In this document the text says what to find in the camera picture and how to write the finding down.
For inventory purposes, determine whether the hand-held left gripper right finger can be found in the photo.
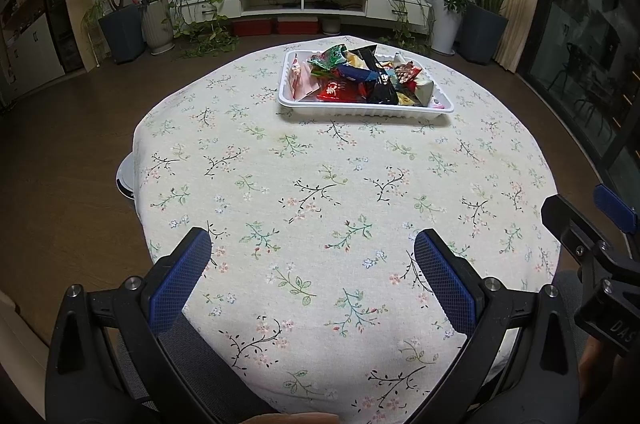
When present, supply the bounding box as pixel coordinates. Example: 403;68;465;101
410;229;583;424

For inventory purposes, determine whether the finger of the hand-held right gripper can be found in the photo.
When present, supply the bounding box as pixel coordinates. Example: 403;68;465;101
594;184;640;233
541;194;608;267

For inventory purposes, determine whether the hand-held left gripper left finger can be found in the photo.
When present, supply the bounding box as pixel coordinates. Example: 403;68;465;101
45;226;221;424

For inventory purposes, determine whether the white-red snack bag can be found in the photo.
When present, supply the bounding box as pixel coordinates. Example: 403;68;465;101
395;54;436;107

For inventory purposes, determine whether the white plastic tray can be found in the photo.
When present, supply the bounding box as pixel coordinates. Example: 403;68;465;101
278;48;455;121

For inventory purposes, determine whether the black snack bag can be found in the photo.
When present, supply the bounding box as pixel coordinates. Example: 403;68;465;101
350;45;401;105

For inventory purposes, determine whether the red and gold candy packet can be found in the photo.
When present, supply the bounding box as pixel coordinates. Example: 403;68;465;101
395;61;422;84

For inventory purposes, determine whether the red chocolate snack bag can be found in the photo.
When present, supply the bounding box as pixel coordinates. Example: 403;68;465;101
317;78;373;103

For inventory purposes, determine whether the blue cake packet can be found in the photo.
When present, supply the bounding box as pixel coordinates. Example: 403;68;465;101
332;62;381;83

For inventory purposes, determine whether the pink translucent zip bag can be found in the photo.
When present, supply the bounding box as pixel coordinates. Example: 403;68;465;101
287;58;321;100

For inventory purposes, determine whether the green snack packet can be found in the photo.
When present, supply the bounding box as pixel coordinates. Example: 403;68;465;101
306;44;351;77

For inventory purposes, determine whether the person's right hand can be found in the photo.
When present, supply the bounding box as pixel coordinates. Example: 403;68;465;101
580;335;623;410

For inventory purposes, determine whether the person's left hand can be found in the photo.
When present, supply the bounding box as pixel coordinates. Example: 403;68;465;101
235;411;341;424

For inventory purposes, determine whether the grey mesh chair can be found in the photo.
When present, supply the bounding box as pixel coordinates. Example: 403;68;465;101
117;269;586;424

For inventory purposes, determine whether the white table base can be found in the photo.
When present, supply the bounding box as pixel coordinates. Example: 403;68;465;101
116;154;138;199

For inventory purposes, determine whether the floral tablecloth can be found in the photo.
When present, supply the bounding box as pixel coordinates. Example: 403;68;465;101
132;34;563;424

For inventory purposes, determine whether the glass sliding door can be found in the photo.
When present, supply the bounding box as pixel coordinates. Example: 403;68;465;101
517;0;640;185

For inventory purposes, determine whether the bushy plant in white pot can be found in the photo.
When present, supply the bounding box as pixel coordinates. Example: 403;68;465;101
424;0;471;55

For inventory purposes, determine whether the plant in white ribbed pot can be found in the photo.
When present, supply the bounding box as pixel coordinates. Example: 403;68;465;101
139;0;176;55

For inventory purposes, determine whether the red storage box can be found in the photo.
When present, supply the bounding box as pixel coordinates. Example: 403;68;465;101
276;18;321;35
232;18;273;37

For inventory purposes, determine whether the white storage cabinet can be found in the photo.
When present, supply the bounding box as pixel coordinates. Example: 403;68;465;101
0;0;68;104

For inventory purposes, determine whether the white television cabinet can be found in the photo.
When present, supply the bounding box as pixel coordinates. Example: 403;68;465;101
192;0;433;20

